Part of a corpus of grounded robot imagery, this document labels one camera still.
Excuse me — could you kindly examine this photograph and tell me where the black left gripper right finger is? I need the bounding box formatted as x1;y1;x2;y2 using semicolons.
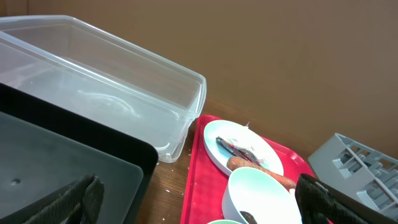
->
295;174;397;224

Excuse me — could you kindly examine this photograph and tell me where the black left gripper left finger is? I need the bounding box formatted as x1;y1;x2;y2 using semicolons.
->
0;174;105;224

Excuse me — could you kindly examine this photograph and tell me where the brown food scrap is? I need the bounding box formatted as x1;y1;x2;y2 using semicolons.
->
240;211;257;224

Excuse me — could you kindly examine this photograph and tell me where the light blue bowl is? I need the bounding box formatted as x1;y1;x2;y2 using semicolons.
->
221;167;302;224

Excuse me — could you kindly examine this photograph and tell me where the red snack wrapper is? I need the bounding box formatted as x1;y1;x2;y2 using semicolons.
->
216;136;266;166

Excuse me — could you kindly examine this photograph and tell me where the green bowl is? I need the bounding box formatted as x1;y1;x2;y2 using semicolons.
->
207;219;242;224

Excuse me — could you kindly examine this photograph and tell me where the grey dishwasher rack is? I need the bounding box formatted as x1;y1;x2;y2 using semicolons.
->
308;133;397;220

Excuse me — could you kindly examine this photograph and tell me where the black plastic tray bin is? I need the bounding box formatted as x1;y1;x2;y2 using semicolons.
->
1;85;158;223

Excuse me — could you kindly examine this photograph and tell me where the light blue plate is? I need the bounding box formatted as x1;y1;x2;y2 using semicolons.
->
203;120;284;176

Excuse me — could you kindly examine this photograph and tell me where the red serving tray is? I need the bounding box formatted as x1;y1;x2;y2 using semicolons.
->
180;115;314;224

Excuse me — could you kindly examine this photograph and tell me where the clear plastic bin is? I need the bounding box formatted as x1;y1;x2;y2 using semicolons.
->
1;16;206;163

